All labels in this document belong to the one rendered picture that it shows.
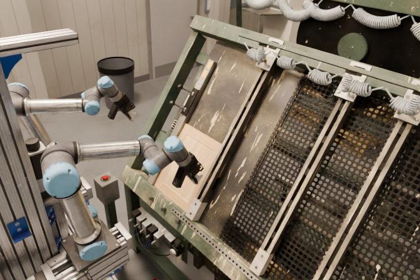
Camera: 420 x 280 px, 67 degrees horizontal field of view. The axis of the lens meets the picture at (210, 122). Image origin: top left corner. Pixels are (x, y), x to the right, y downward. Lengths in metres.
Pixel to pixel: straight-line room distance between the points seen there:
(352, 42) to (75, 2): 3.91
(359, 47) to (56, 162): 1.74
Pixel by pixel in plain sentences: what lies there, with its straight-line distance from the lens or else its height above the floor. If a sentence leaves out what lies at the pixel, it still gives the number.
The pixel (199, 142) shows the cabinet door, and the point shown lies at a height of 1.23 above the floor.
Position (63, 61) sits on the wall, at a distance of 5.23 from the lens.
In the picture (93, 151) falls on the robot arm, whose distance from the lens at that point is 1.42.
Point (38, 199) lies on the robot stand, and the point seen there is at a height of 1.34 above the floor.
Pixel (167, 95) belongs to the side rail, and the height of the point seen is 1.38.
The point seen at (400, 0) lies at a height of 2.16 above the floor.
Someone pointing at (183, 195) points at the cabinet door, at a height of 0.95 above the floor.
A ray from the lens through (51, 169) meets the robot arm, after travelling 1.27.
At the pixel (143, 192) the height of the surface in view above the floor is 0.85.
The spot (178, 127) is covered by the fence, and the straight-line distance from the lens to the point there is 2.19.
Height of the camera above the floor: 2.43
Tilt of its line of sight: 31 degrees down
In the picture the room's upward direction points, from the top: 3 degrees clockwise
